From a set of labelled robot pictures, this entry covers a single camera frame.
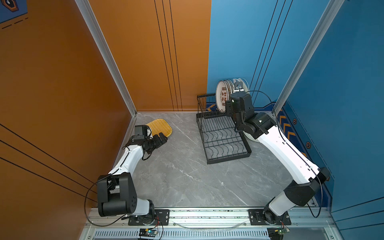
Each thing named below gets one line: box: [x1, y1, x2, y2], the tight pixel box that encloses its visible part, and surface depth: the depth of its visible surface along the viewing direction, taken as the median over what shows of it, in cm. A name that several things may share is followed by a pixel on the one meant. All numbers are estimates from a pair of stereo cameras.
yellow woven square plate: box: [146, 118, 173, 138], surface depth 111 cm
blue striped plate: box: [239, 77, 250, 94], surface depth 87 cm
